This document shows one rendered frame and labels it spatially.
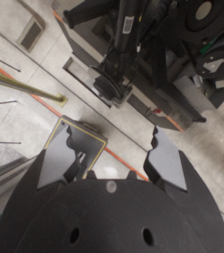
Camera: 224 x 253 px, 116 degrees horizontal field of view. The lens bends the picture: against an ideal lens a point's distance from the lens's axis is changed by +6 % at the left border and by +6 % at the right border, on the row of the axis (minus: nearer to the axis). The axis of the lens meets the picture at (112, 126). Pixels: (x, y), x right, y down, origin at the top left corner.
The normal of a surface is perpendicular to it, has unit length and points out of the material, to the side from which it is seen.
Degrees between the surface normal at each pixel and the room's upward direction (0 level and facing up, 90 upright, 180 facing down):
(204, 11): 90
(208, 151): 0
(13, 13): 0
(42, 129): 0
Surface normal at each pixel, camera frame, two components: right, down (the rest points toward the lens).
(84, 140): 0.05, 0.12
